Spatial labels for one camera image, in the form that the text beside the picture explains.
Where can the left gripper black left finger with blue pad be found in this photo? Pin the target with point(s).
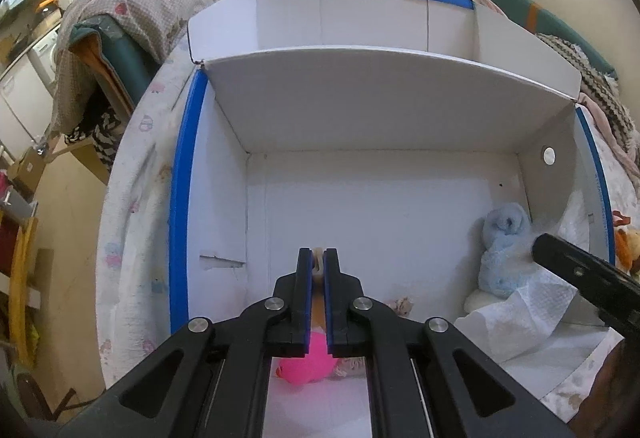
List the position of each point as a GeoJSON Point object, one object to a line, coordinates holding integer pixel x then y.
{"type": "Point", "coordinates": [208, 379]}

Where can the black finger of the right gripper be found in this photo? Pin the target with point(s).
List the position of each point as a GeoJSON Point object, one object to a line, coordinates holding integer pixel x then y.
{"type": "Point", "coordinates": [614, 295]}

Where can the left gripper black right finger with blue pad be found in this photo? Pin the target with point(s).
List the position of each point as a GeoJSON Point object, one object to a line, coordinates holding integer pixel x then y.
{"type": "Point", "coordinates": [426, 379]}

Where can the white paper towel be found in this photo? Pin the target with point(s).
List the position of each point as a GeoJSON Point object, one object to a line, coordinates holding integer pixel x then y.
{"type": "Point", "coordinates": [526, 319]}

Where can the pink fluffy soft object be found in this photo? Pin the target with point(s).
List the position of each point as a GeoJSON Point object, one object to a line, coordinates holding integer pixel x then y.
{"type": "Point", "coordinates": [317, 364]}

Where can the beige lace scrunchie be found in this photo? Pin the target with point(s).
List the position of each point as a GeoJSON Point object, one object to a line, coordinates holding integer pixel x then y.
{"type": "Point", "coordinates": [402, 307]}

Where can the beige rubbery soft piece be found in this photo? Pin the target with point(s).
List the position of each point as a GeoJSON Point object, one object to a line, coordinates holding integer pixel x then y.
{"type": "Point", "coordinates": [318, 313]}

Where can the brown orange plush toy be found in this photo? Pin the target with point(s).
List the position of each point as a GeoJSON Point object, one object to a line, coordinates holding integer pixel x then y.
{"type": "Point", "coordinates": [627, 245]}

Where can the white patterned bed quilt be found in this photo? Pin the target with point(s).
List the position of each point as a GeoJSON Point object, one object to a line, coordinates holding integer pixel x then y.
{"type": "Point", "coordinates": [132, 302]}

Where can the striped crochet blanket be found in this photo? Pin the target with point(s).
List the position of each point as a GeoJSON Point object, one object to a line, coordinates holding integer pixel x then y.
{"type": "Point", "coordinates": [602, 89]}

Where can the yellow wooden chair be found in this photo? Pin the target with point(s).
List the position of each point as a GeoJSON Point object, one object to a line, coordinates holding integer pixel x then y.
{"type": "Point", "coordinates": [18, 292]}

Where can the wooden side table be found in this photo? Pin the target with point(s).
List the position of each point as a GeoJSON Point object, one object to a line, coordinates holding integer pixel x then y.
{"type": "Point", "coordinates": [85, 153]}

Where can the white cardboard box blue trim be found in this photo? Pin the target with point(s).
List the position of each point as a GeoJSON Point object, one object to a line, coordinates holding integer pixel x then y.
{"type": "Point", "coordinates": [387, 130]}

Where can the small cardboard box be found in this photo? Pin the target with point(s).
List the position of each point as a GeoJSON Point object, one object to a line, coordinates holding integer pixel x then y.
{"type": "Point", "coordinates": [26, 173]}

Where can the black white zigzag cloth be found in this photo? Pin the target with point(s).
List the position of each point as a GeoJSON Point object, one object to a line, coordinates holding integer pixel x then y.
{"type": "Point", "coordinates": [106, 131]}

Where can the teal cushion orange stripe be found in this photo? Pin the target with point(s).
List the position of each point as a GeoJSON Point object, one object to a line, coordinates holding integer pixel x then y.
{"type": "Point", "coordinates": [535, 19]}

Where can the white washing machine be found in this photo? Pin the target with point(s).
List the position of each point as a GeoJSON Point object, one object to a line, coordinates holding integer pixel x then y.
{"type": "Point", "coordinates": [42, 57]}

